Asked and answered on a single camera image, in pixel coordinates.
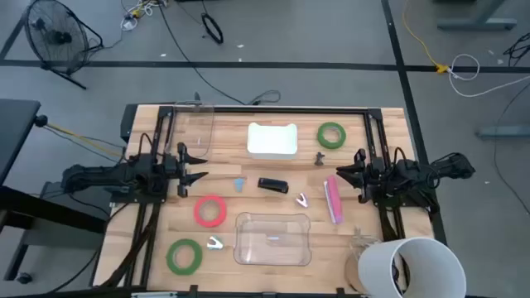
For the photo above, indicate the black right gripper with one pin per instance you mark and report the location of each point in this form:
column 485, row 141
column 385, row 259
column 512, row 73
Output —
column 372, row 178

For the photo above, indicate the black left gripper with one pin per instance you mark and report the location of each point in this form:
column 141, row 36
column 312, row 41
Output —
column 181, row 169

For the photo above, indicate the pink white stapler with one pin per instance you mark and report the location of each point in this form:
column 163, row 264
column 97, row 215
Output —
column 334, row 198

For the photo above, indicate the dark grey staple remover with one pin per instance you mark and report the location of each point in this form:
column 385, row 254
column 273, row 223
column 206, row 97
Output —
column 319, row 159

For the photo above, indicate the green tape roll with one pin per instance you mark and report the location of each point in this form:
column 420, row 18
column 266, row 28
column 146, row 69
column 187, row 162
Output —
column 323, row 142
column 172, row 265

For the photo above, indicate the pink tape roll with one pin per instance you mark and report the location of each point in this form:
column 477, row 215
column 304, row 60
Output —
column 200, row 221

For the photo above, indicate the black stapler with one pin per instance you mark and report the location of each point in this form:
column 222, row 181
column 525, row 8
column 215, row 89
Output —
column 273, row 185

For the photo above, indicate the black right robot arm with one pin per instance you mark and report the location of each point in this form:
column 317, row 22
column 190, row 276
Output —
column 414, row 174

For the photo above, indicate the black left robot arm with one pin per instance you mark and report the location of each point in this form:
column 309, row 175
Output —
column 103, row 174

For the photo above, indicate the light blue staple remover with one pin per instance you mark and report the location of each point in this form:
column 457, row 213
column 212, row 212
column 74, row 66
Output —
column 239, row 184

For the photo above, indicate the silver staple remover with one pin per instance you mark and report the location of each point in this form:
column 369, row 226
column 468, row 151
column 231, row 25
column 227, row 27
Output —
column 215, row 243
column 302, row 200

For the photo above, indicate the clear plastic bin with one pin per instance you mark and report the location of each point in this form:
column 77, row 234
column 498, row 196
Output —
column 248, row 240
column 194, row 128

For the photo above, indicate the clear glass vessel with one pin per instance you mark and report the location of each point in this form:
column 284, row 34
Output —
column 360, row 242

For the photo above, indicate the white plastic bin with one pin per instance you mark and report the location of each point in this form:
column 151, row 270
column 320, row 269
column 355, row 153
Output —
column 272, row 140

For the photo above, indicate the white cylindrical lamp shade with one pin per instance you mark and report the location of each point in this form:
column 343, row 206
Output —
column 372, row 269

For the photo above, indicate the round wooden base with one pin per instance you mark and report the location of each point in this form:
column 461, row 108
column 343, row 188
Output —
column 351, row 275

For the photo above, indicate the grey desk foot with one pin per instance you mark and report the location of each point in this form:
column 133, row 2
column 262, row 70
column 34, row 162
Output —
column 476, row 24
column 503, row 131

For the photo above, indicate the black side table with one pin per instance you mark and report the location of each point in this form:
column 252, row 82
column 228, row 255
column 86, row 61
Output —
column 16, row 132

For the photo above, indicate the black floor fan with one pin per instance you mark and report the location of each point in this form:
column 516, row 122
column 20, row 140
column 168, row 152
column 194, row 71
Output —
column 56, row 37

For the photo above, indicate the black aluminium table frame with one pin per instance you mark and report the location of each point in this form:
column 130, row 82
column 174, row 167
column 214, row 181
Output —
column 290, row 109

